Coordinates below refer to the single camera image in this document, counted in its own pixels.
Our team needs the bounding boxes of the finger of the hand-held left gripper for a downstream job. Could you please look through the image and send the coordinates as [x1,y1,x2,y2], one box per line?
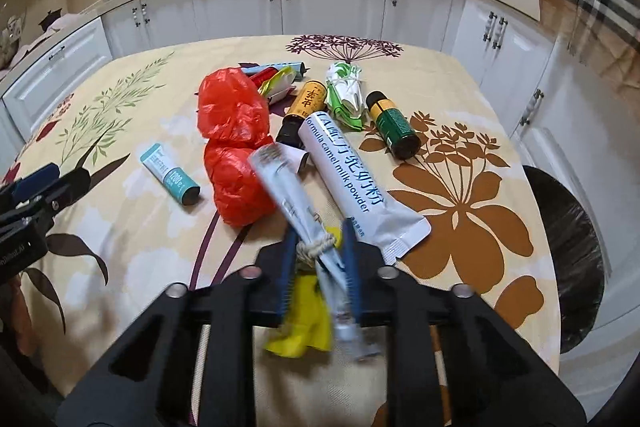
[22,167,92,228]
[0,163,61,208]

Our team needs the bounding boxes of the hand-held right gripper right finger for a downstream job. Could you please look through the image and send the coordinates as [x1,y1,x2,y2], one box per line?
[340,217,588,427]

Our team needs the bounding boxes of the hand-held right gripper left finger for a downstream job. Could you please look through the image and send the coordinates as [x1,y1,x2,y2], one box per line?
[55,227,301,427]

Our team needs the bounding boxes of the yellow packet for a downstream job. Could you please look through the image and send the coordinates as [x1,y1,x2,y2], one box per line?
[264,274,335,358]

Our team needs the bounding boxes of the white and yellow wrapper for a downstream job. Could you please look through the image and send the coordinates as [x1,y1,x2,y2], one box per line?
[248,143,381,363]

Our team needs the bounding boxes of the white milk powder sachet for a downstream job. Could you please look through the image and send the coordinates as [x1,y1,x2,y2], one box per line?
[298,109,432,265]

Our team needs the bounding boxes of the red plastic bag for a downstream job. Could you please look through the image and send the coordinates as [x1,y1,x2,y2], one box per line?
[196,67,278,228]

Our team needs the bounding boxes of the brown bottle with black cap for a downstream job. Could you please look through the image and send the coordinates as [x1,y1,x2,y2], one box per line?
[276,80,328,146]

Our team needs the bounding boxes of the green and white bag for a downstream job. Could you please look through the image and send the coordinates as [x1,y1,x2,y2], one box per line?
[325,62,368,132]

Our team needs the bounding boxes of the trash bin with black liner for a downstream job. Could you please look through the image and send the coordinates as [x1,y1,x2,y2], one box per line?
[522,166,606,355]

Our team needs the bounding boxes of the floral tablecloth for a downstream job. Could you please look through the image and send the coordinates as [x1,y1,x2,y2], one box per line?
[0,34,561,427]

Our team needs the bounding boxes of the teal and white tube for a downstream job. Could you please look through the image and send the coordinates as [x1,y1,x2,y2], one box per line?
[140,143,202,206]

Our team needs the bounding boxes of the small white paper tube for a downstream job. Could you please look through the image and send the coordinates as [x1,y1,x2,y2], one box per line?
[276,143,312,174]

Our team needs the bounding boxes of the green bottle with yellow band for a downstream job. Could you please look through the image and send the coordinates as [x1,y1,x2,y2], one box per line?
[365,91,418,160]

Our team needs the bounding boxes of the yellow-green wrapper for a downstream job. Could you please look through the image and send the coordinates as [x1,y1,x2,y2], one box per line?
[257,67,297,108]

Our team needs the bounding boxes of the red packet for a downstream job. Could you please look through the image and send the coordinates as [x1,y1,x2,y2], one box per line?
[249,68,278,95]

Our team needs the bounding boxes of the blue tube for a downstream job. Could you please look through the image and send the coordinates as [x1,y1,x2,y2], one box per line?
[239,62,307,80]

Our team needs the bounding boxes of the white kitchen cabinets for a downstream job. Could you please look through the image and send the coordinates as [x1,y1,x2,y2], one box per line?
[0,0,640,408]

